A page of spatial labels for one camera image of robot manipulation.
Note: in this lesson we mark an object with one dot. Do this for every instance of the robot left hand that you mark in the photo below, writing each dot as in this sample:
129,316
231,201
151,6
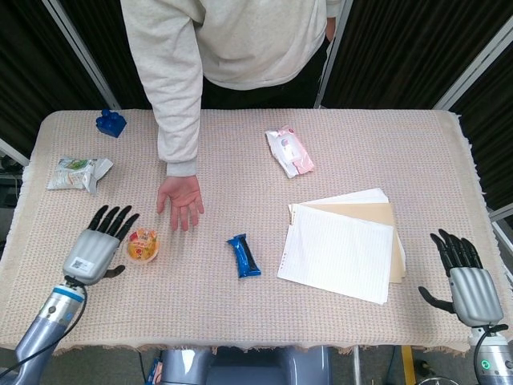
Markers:
90,252

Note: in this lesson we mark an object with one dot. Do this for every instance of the person's right hand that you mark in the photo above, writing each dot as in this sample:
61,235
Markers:
182,196

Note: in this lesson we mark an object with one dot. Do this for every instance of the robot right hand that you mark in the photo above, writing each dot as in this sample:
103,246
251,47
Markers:
475,293

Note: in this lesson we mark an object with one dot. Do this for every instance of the orange fruit jelly cup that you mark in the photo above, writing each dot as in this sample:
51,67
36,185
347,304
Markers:
142,246

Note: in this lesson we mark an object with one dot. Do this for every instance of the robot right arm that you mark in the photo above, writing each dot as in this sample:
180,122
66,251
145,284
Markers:
495,357

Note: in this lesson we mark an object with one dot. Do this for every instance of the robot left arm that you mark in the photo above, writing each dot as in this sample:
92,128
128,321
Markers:
44,329

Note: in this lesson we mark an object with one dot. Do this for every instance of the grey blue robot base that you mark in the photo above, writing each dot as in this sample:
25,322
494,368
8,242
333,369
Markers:
248,367

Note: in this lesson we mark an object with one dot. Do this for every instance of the silver snack bag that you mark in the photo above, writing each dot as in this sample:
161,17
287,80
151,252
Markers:
76,174

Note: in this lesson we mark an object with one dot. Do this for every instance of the blue black snack bar wrapper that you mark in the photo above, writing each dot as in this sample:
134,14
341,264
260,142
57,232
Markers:
243,256

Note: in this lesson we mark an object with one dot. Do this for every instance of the grey sleeved right arm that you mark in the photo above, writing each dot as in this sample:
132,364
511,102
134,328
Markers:
176,100

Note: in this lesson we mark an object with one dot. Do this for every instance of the blue toy building brick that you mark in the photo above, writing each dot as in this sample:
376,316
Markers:
111,124

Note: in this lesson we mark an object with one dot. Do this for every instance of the pink white wet wipes pack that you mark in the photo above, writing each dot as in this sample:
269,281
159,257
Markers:
288,150

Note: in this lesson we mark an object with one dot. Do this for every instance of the tan paper folder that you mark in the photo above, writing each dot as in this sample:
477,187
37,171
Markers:
360,212

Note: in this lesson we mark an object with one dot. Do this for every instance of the lined white paper sheet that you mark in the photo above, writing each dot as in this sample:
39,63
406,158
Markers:
336,252

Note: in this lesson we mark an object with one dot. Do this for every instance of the plain white paper stack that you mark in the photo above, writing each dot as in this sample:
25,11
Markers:
356,197

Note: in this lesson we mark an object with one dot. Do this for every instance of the beige woven tablecloth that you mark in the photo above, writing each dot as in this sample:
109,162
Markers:
320,132

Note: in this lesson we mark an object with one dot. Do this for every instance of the person in grey sweatshirt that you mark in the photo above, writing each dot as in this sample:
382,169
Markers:
256,40

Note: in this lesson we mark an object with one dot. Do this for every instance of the dark curtain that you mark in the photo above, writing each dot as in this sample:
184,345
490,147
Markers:
28,60
401,52

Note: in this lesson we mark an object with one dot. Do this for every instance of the white metal frame post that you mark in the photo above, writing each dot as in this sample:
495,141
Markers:
473,68
82,52
332,56

